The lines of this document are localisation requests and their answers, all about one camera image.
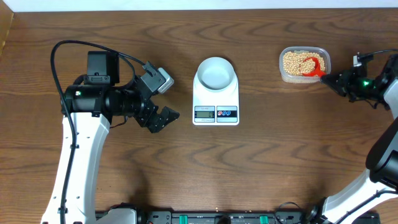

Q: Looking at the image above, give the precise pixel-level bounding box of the pile of soybeans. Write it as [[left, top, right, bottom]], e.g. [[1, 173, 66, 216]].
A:
[[282, 52, 326, 76]]

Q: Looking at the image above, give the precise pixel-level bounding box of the red plastic measuring scoop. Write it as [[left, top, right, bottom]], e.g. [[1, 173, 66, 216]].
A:
[[300, 57, 326, 77]]

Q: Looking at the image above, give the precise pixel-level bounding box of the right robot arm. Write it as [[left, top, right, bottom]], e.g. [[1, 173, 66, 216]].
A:
[[304, 49, 397, 223]]

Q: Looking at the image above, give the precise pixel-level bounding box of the black camera cable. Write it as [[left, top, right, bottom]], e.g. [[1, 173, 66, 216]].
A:
[[50, 39, 154, 224], [357, 48, 398, 62]]

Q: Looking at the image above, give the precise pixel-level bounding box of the black right camera cable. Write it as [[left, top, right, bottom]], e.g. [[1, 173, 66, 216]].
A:
[[357, 48, 398, 62]]

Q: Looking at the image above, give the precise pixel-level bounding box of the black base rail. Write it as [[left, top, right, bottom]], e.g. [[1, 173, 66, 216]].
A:
[[95, 202, 381, 224]]

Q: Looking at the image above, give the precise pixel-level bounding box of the clear plastic container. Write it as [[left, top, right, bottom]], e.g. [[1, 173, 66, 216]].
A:
[[279, 47, 331, 84]]

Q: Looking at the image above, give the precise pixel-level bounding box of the grey round bowl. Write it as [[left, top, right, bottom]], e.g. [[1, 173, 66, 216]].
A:
[[196, 57, 237, 91]]

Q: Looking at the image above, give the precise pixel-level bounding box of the black left camera cable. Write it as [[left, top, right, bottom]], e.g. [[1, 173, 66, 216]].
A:
[[50, 39, 154, 224]]

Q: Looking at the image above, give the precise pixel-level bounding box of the white digital kitchen scale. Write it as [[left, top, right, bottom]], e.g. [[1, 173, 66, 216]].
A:
[[192, 74, 239, 126]]

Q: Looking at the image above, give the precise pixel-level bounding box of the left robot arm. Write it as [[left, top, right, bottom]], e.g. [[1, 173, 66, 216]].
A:
[[41, 51, 179, 223]]

